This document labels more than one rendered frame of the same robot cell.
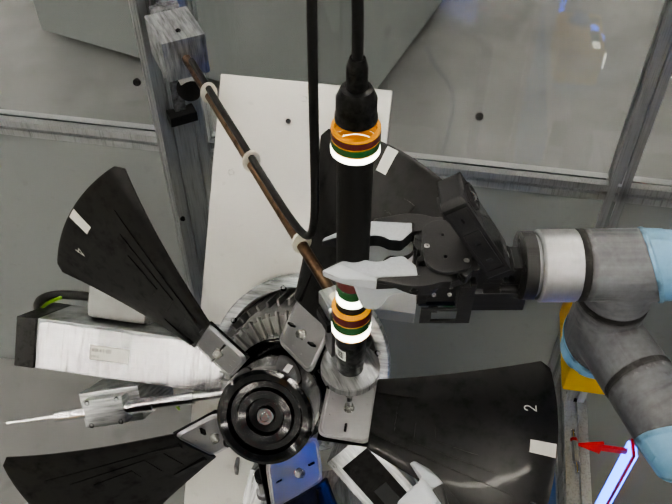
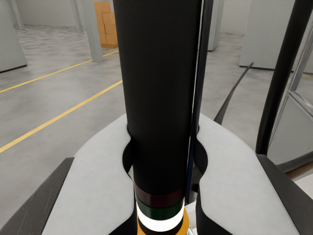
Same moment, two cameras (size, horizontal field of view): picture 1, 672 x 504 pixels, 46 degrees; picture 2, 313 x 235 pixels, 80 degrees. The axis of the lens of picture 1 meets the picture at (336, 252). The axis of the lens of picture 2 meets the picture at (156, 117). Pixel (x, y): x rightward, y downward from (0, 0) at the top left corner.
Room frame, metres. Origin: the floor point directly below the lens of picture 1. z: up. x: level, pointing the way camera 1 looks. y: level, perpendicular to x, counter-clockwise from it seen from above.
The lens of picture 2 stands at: (0.54, -0.10, 1.53)
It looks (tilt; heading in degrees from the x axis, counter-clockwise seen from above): 31 degrees down; 91
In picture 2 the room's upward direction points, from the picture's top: 1 degrees counter-clockwise
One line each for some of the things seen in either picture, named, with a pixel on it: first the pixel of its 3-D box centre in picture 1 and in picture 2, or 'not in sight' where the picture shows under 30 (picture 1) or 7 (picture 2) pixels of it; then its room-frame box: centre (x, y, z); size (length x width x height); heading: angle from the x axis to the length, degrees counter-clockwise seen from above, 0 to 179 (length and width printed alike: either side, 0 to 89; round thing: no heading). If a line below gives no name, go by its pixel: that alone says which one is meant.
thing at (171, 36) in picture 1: (176, 42); not in sight; (1.11, 0.25, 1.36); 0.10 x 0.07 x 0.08; 26
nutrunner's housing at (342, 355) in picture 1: (352, 254); not in sight; (0.54, -0.02, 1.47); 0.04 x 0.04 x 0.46
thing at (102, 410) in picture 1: (107, 409); not in sight; (0.61, 0.32, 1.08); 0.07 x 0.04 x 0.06; 91
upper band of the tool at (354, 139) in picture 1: (355, 139); not in sight; (0.54, -0.02, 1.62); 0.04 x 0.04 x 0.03
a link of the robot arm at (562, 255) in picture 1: (550, 263); not in sight; (0.55, -0.22, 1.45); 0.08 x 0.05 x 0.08; 1
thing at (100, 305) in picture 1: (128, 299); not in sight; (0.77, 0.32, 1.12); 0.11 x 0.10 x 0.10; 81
